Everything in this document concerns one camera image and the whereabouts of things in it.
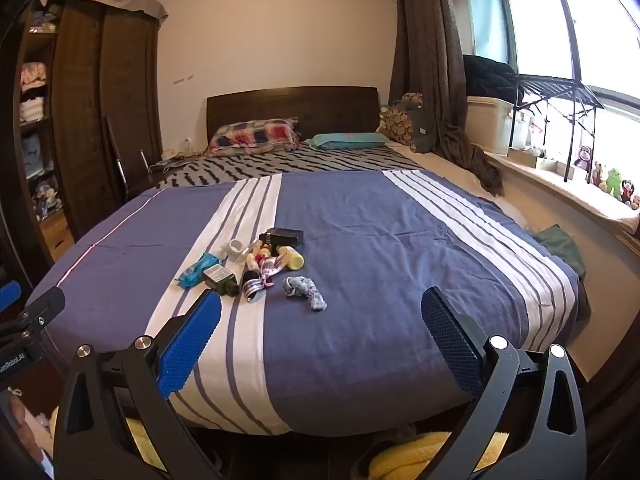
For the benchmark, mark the blue plastic packet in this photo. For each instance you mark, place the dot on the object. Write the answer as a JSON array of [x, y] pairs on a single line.
[[197, 271]]

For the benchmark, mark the black coat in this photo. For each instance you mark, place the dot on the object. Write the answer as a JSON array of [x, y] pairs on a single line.
[[490, 77]]

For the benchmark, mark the grey cushion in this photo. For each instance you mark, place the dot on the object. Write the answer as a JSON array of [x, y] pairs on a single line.
[[422, 130]]

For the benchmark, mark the striped ribbon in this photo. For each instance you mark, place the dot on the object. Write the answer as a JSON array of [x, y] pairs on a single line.
[[270, 271]]

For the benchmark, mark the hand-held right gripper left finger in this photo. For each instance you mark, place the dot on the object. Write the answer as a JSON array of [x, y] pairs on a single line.
[[190, 345]]

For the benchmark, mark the blue cloth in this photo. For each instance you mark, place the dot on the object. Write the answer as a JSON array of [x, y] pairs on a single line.
[[300, 286]]

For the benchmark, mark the teal roller blind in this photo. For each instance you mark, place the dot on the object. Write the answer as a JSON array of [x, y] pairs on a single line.
[[484, 10]]

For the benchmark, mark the dark green bottle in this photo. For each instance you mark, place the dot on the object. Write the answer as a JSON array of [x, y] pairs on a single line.
[[217, 276]]

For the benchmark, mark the purple monkey plush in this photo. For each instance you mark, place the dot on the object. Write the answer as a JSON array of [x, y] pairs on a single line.
[[583, 157]]

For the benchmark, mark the black rectangular box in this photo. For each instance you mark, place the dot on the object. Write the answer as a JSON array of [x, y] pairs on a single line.
[[285, 236]]

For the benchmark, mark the zebra pattern blanket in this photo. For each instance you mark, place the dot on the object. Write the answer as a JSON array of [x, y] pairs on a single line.
[[300, 162]]

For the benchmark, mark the large window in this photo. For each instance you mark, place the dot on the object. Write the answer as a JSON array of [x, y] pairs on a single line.
[[590, 20]]

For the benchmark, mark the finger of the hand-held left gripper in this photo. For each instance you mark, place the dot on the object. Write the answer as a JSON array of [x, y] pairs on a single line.
[[10, 293], [42, 307]]

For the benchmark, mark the black folding rack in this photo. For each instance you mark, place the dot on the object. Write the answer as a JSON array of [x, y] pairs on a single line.
[[555, 90]]

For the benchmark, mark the red black plush toy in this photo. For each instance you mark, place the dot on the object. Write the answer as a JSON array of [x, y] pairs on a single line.
[[629, 192]]

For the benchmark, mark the yellow bottle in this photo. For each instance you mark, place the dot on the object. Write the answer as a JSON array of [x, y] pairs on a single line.
[[294, 259]]

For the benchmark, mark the colourful folded clothes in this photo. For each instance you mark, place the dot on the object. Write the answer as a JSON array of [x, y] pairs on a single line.
[[47, 197]]

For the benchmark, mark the log print cushion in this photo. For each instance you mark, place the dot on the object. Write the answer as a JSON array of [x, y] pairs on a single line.
[[397, 125]]

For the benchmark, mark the teal pillow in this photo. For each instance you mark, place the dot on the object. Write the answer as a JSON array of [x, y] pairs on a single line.
[[345, 141]]

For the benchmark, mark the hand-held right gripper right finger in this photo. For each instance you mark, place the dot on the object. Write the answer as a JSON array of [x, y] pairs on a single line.
[[450, 345]]

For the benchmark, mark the green cloth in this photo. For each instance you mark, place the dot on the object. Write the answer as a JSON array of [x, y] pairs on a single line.
[[560, 247]]

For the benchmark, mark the brown wooden wardrobe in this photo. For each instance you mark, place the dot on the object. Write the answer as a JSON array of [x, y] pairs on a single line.
[[110, 110]]

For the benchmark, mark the green frog plush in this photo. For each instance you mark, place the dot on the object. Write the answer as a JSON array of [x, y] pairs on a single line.
[[614, 180]]

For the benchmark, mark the person's left hand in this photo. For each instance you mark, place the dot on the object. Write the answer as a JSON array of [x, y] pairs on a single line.
[[19, 417]]

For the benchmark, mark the brown curtain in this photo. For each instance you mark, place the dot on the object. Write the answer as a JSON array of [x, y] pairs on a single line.
[[430, 60]]

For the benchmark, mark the small beige plush toy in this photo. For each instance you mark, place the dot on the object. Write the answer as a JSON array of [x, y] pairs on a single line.
[[599, 175]]

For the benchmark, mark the pink folded clothes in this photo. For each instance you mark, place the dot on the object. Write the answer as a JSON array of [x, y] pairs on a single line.
[[34, 76]]

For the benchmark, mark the dark wooden headboard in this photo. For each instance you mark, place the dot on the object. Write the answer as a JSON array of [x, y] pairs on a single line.
[[300, 105]]

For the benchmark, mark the white storage box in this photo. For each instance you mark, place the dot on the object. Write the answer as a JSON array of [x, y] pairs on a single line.
[[492, 122]]

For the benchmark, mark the blue folded clothes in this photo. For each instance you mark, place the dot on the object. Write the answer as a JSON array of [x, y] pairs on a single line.
[[37, 155]]

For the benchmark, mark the open wardrobe shelf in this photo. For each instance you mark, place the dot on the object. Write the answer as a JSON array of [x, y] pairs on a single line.
[[35, 130]]

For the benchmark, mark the plaid pillow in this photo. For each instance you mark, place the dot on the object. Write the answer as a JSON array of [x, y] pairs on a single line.
[[255, 135]]

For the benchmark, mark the blue white striped bedsheet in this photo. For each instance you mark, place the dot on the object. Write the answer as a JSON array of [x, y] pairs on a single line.
[[375, 260]]

